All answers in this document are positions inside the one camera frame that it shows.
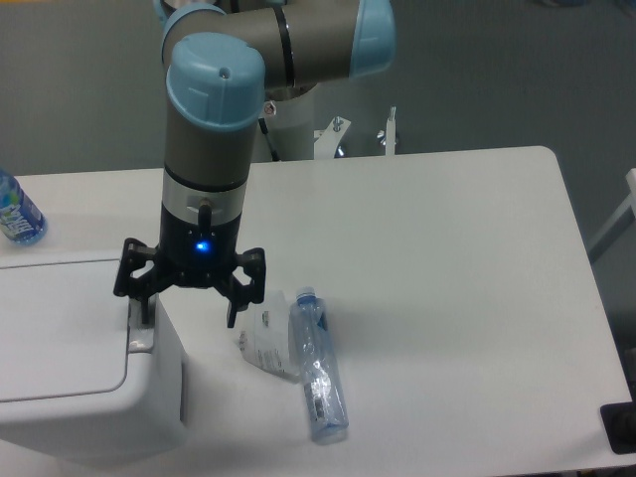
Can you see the crushed clear plastic bottle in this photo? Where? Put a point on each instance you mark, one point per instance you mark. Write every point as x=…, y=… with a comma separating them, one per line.
x=318, y=368

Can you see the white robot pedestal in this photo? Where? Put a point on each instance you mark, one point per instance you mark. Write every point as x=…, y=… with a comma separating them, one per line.
x=285, y=130

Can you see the white metal base frame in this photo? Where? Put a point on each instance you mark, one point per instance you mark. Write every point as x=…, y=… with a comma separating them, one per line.
x=328, y=141

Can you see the black clamp at table edge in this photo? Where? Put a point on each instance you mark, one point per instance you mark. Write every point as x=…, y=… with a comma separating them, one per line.
x=619, y=423

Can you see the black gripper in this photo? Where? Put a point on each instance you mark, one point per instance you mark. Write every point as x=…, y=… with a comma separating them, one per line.
x=192, y=259

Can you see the white push-lid trash can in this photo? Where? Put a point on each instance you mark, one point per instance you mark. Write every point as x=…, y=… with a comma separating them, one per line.
x=82, y=377

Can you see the white plastic wrapper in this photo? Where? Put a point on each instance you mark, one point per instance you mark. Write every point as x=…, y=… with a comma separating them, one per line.
x=264, y=338

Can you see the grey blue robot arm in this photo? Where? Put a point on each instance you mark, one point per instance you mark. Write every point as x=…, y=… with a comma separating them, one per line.
x=219, y=62

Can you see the white frame at right edge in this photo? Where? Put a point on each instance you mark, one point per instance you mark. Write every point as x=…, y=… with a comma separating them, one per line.
x=617, y=223

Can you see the blue labelled water bottle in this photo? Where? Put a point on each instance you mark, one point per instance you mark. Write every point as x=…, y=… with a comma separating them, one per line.
x=22, y=222

